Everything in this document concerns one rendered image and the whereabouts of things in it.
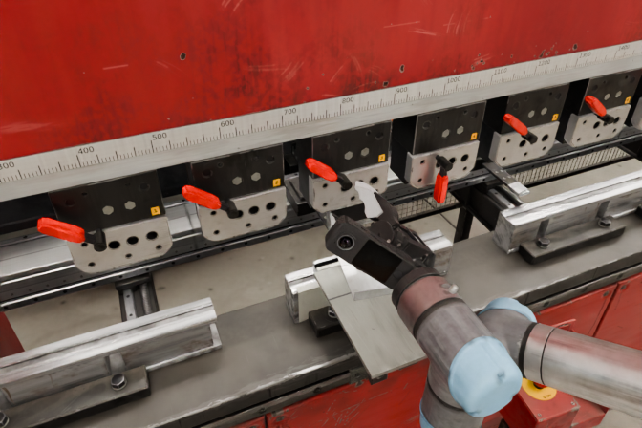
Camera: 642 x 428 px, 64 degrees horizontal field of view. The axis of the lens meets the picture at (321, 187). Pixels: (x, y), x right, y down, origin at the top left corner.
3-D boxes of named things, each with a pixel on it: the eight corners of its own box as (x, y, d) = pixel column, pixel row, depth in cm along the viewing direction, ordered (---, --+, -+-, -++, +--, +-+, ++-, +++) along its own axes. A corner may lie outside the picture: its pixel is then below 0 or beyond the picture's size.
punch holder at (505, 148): (493, 169, 107) (510, 96, 97) (468, 149, 113) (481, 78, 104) (549, 154, 112) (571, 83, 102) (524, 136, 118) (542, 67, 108)
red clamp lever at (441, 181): (438, 206, 101) (445, 164, 95) (427, 195, 104) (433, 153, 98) (446, 204, 101) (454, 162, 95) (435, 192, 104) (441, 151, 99)
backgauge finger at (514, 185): (503, 204, 128) (507, 188, 125) (444, 153, 148) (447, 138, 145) (542, 193, 132) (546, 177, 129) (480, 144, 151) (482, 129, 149)
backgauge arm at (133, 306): (136, 381, 116) (121, 342, 108) (112, 215, 164) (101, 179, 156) (172, 370, 118) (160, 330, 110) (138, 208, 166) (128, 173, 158)
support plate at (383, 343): (371, 379, 88) (371, 375, 88) (313, 276, 108) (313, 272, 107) (460, 346, 94) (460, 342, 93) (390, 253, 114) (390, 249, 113)
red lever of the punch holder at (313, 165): (313, 162, 83) (354, 183, 89) (305, 150, 86) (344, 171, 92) (307, 171, 83) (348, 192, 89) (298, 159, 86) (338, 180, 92)
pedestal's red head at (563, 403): (524, 452, 111) (545, 405, 101) (483, 388, 124) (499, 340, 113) (600, 424, 116) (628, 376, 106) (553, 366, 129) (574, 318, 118)
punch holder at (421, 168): (408, 191, 101) (417, 116, 91) (388, 168, 107) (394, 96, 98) (473, 174, 106) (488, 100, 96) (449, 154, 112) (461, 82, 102)
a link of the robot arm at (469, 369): (460, 434, 56) (473, 388, 51) (407, 354, 64) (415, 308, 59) (518, 408, 58) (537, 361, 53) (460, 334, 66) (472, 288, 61)
